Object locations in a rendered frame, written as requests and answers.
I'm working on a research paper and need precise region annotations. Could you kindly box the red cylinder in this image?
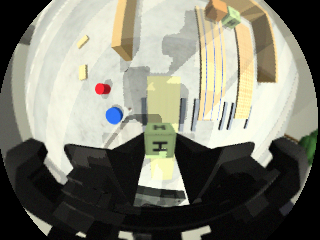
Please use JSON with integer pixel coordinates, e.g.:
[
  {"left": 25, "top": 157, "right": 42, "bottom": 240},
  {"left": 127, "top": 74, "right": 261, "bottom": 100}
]
[{"left": 95, "top": 83, "right": 111, "bottom": 95}]

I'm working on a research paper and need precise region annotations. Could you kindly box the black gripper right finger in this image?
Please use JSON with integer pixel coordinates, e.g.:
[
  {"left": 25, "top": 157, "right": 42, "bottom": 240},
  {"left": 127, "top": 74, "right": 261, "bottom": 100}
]
[{"left": 175, "top": 133, "right": 256, "bottom": 204}]

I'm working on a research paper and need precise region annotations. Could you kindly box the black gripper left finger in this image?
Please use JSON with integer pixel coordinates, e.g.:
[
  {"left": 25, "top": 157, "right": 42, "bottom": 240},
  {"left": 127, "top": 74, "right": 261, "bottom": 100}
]
[{"left": 64, "top": 132, "right": 145, "bottom": 207}]

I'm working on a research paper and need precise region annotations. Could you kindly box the green labelled cube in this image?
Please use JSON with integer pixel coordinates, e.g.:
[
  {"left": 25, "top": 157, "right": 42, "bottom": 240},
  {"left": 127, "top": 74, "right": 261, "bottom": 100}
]
[{"left": 144, "top": 123, "right": 176, "bottom": 159}]

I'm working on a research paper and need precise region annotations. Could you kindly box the blue cylinder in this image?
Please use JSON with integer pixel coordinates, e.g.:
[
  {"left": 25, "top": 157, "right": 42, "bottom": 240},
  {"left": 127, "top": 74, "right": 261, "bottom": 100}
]
[{"left": 105, "top": 107, "right": 123, "bottom": 125}]

